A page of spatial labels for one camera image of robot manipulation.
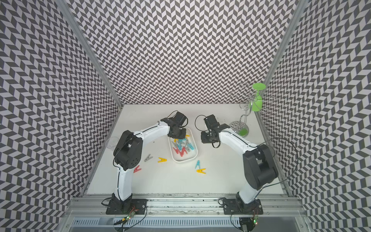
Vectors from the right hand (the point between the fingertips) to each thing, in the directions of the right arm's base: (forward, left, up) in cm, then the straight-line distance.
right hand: (205, 141), depth 90 cm
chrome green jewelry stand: (+12, -25, +24) cm, 37 cm away
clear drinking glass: (+3, +63, -6) cm, 64 cm away
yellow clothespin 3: (-16, +3, -7) cm, 18 cm away
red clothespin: (-4, +15, -7) cm, 17 cm away
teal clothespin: (+4, +14, -5) cm, 15 cm away
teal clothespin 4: (-12, +5, -7) cm, 14 cm away
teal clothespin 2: (0, +10, -7) cm, 12 cm away
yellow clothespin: (+5, +20, -7) cm, 22 cm away
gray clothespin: (+4, +11, -6) cm, 13 cm away
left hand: (+6, +15, -3) cm, 17 cm away
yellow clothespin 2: (-10, +27, -6) cm, 29 cm away
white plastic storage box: (-6, +9, -7) cm, 12 cm away
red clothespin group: (-3, +18, -7) cm, 20 cm away
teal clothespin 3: (0, +17, -6) cm, 17 cm away
